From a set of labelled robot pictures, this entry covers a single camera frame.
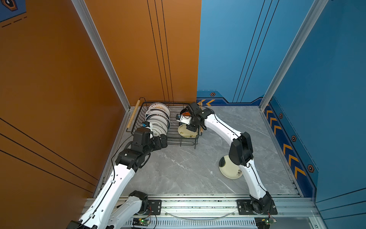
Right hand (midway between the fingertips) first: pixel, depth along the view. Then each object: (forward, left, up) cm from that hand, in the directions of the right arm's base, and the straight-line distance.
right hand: (188, 124), depth 96 cm
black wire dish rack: (-6, +6, +9) cm, 13 cm away
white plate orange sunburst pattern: (+8, +21, +5) cm, 23 cm away
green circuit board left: (-53, +24, -12) cm, 59 cm away
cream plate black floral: (-28, -25, -11) cm, 39 cm away
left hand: (-18, +15, +11) cm, 26 cm away
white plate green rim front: (-5, +19, +3) cm, 20 cm away
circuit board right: (-53, -37, -12) cm, 66 cm away
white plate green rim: (+4, +24, +3) cm, 25 cm away
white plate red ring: (+14, +21, +4) cm, 26 cm away
